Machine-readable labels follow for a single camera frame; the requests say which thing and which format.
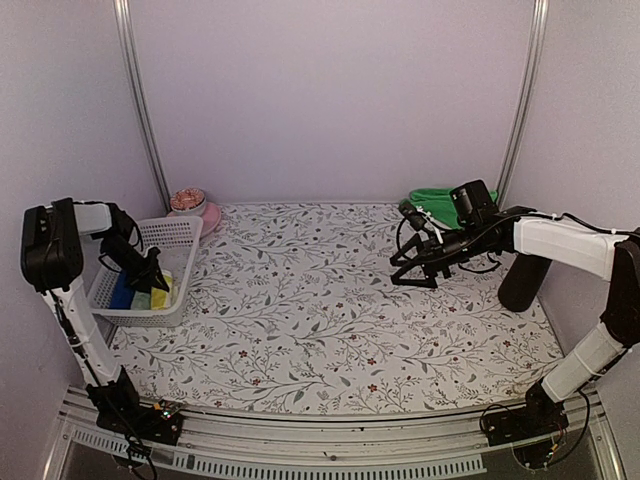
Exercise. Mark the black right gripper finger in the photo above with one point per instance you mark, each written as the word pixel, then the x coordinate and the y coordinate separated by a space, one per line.
pixel 423 275
pixel 401 258

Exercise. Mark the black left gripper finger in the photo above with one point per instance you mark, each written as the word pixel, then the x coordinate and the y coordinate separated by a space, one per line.
pixel 154 280
pixel 152 264

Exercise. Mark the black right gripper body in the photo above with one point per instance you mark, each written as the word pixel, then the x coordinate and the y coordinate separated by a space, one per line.
pixel 437 255

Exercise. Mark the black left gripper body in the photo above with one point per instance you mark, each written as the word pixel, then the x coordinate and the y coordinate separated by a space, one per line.
pixel 118 246

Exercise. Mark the yellow-green crocodile towel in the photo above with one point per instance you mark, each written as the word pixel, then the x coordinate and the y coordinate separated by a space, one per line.
pixel 162 299

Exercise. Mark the green microfiber towel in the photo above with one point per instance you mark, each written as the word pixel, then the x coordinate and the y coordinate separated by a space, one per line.
pixel 435 207

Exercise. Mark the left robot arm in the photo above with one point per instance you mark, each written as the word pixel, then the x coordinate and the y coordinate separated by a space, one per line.
pixel 52 262

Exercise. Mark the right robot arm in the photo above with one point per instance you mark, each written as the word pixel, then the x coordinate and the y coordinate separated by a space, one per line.
pixel 602 263

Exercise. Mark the light green rolled towel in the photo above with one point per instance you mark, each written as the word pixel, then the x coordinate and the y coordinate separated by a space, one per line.
pixel 141 301

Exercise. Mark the blue rolled towel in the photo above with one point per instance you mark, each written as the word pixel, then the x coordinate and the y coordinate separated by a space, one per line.
pixel 122 296

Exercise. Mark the white plastic basket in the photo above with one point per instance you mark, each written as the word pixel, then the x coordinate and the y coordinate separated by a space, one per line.
pixel 173 243

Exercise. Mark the dark brown cylinder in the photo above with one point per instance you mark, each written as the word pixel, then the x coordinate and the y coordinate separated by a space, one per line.
pixel 522 282

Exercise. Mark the pink plate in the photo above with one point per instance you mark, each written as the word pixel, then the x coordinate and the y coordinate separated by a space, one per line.
pixel 209 212

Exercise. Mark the floral patterned table mat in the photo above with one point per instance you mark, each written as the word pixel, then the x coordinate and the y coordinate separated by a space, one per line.
pixel 291 309

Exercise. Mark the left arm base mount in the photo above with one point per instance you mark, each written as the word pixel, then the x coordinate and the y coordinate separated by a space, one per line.
pixel 140 417

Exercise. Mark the aluminium front rail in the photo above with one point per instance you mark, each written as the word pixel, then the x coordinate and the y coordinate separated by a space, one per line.
pixel 218 444

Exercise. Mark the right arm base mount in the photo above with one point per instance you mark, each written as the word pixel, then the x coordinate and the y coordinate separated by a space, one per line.
pixel 503 425

